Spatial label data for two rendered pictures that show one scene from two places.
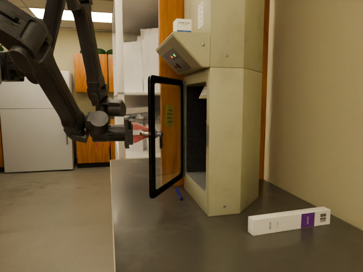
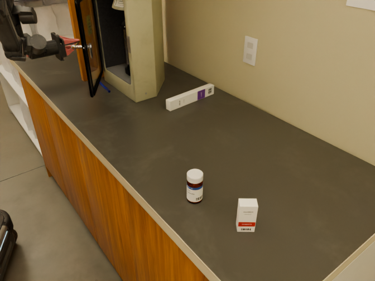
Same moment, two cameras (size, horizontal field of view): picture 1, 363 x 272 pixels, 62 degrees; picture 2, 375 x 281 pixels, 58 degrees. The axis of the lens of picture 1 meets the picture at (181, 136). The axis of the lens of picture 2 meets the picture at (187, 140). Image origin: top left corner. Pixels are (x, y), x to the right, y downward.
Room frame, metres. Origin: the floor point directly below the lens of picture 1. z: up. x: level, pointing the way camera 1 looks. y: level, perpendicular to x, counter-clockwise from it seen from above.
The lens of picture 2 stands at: (-0.41, 0.25, 1.63)
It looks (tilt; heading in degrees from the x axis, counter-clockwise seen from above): 33 degrees down; 336
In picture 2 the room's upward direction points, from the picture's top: straight up
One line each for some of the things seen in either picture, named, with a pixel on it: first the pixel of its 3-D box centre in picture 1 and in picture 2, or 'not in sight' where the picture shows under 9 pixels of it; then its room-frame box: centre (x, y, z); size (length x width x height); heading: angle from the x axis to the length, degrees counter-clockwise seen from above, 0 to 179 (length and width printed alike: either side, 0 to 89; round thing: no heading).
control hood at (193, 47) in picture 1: (179, 56); not in sight; (1.07, 0.01, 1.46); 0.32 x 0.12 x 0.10; 14
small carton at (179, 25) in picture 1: (182, 30); not in sight; (1.03, 0.00, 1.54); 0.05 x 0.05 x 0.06; 15
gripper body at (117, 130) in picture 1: (119, 133); (51, 47); (1.02, 0.21, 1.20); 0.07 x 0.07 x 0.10; 14
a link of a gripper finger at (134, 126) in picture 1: (140, 133); (68, 44); (1.04, 0.14, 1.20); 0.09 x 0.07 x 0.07; 104
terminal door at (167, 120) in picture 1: (168, 133); (90, 41); (1.09, 0.05, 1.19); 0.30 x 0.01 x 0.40; 160
